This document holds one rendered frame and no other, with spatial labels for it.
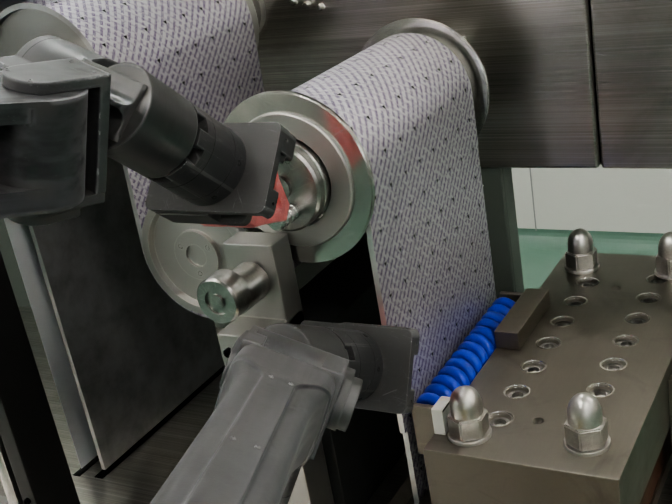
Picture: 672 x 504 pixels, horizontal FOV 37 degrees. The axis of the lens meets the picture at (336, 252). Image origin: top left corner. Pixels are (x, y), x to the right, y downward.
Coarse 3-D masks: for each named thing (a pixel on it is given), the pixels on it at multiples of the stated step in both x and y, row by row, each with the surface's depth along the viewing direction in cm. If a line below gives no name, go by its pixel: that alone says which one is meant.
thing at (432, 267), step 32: (448, 192) 94; (480, 192) 101; (416, 224) 88; (448, 224) 94; (480, 224) 101; (384, 256) 83; (416, 256) 89; (448, 256) 95; (480, 256) 102; (384, 288) 84; (416, 288) 89; (448, 288) 95; (480, 288) 102; (384, 320) 84; (416, 320) 89; (448, 320) 95; (448, 352) 96; (416, 384) 90
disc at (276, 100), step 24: (264, 96) 80; (288, 96) 79; (240, 120) 82; (312, 120) 79; (336, 120) 78; (360, 144) 78; (360, 168) 78; (360, 192) 79; (360, 216) 80; (336, 240) 82
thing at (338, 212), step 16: (448, 48) 98; (272, 112) 80; (288, 128) 80; (304, 128) 79; (320, 128) 78; (320, 144) 79; (336, 144) 78; (336, 160) 79; (336, 176) 79; (336, 192) 80; (352, 192) 79; (336, 208) 81; (320, 224) 82; (336, 224) 81; (304, 240) 83; (320, 240) 83
